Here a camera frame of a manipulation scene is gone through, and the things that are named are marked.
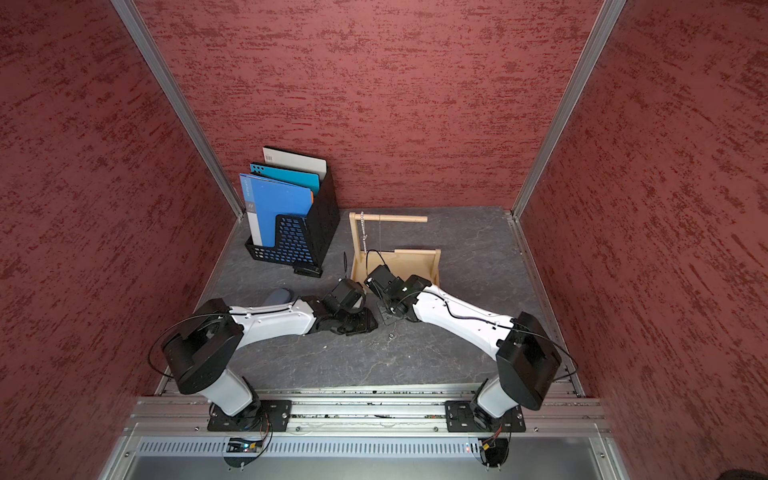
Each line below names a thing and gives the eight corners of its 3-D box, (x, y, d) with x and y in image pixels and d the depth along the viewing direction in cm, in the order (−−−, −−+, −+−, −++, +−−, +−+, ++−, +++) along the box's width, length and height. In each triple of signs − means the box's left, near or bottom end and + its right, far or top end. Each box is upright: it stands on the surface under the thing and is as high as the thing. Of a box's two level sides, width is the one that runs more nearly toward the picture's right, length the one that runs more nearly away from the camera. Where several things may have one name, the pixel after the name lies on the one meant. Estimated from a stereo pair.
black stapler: (295, 274, 104) (292, 268, 101) (298, 266, 106) (296, 259, 103) (320, 278, 103) (318, 272, 100) (323, 269, 105) (321, 263, 102)
